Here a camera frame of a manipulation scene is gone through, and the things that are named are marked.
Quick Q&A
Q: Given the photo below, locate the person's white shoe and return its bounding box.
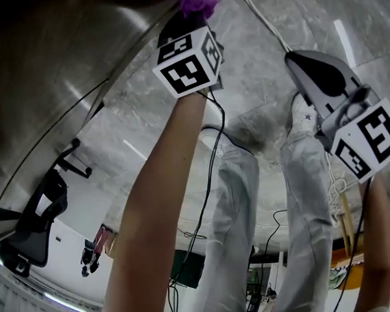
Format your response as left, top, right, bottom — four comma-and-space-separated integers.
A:
199, 124, 253, 159
283, 91, 322, 141

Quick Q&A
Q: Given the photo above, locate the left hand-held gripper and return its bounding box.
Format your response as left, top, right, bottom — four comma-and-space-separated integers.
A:
148, 12, 229, 101

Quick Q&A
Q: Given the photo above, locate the person's leg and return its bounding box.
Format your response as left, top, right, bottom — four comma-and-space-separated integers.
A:
267, 134, 338, 312
194, 141, 268, 312

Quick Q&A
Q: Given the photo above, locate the person's left white shoe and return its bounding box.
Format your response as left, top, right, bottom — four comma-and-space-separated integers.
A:
199, 124, 253, 159

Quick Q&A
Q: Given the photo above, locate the person's right white shoe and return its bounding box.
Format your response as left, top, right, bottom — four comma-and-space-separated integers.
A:
283, 91, 322, 141

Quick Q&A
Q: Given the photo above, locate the person's left leg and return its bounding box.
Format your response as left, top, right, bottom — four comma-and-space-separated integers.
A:
194, 141, 268, 312

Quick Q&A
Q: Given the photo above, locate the black office chair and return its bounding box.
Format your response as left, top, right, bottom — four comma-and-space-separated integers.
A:
0, 137, 100, 280

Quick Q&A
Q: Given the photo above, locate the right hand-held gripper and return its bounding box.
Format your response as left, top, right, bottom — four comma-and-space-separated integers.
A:
284, 46, 390, 189

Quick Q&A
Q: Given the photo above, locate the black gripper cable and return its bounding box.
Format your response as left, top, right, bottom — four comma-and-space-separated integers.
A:
156, 88, 237, 312
326, 178, 380, 312

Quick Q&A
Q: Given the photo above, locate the white bathtub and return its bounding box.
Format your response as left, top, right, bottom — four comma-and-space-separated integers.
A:
33, 171, 118, 251

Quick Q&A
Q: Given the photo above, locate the person's right forearm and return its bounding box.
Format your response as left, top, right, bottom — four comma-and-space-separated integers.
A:
355, 174, 390, 310

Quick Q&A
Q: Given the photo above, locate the dark green bin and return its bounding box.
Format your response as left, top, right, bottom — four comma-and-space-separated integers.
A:
169, 248, 208, 291

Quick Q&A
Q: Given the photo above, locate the person's right leg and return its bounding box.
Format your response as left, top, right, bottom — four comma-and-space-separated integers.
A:
267, 134, 338, 312

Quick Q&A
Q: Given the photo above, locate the person's left forearm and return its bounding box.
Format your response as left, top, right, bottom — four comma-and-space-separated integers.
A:
91, 91, 220, 312

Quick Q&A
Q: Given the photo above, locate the purple cloth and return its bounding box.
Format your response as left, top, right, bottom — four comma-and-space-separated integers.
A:
178, 0, 223, 22

